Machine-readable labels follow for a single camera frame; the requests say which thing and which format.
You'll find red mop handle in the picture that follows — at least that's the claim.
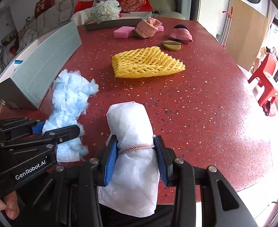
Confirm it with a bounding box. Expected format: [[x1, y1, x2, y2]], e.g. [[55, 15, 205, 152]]
[[221, 7, 233, 48]]

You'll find small red pillow on sofa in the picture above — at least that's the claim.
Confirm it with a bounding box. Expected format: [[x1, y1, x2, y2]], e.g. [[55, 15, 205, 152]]
[[73, 1, 94, 13]]

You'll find red plastic child chair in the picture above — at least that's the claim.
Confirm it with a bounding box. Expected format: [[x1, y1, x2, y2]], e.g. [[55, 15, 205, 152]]
[[248, 53, 278, 116]]

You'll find blue white mask packet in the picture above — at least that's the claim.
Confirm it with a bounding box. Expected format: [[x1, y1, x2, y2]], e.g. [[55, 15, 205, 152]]
[[14, 59, 23, 70]]

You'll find light blue fluffy duster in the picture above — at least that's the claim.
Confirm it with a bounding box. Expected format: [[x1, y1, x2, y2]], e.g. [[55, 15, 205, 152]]
[[42, 69, 99, 162]]

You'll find person's left hand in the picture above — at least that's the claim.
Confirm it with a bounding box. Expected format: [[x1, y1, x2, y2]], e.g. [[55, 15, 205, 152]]
[[0, 191, 20, 220]]

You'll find grey storage box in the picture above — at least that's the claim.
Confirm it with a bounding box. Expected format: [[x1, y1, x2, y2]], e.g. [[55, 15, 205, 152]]
[[0, 21, 82, 109]]

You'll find red cushion with characters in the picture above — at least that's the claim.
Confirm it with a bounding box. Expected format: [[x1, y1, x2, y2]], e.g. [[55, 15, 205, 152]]
[[35, 0, 55, 19]]

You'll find pink sponge block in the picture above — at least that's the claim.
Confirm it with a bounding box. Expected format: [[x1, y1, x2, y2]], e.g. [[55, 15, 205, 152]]
[[113, 26, 135, 38]]

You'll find pink slipper sock black cuff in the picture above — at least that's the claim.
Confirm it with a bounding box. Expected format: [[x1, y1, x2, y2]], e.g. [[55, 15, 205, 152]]
[[169, 24, 193, 43]]

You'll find wooden cabinet panel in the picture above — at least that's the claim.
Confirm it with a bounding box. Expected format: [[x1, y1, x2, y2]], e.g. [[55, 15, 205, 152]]
[[226, 0, 269, 70]]

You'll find yellow foam fruit net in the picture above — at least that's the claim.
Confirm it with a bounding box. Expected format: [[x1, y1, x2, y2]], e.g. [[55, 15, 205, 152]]
[[112, 46, 186, 79]]

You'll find green white bath loofah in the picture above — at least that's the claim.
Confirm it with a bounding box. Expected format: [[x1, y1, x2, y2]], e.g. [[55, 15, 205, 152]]
[[91, 0, 121, 23]]

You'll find grey covered sofa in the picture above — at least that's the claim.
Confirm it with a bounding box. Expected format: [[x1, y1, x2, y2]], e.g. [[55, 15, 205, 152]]
[[11, 0, 110, 52]]

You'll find knitted grey white blanket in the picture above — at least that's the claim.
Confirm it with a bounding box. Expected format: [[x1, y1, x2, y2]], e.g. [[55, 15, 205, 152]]
[[18, 29, 38, 53]]

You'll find grey box lid tray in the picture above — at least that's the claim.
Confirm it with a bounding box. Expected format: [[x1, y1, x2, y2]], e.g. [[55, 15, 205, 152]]
[[84, 11, 154, 31]]

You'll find white nonwoven bag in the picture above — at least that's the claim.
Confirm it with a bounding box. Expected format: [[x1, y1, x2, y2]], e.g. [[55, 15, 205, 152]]
[[98, 101, 159, 217]]

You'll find pink knit sock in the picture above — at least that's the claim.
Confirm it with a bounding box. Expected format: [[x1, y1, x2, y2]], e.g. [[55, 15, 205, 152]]
[[131, 17, 162, 39]]

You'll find red embroidered cushion on armchair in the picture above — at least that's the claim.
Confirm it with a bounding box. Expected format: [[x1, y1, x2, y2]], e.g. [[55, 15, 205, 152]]
[[117, 0, 153, 12]]

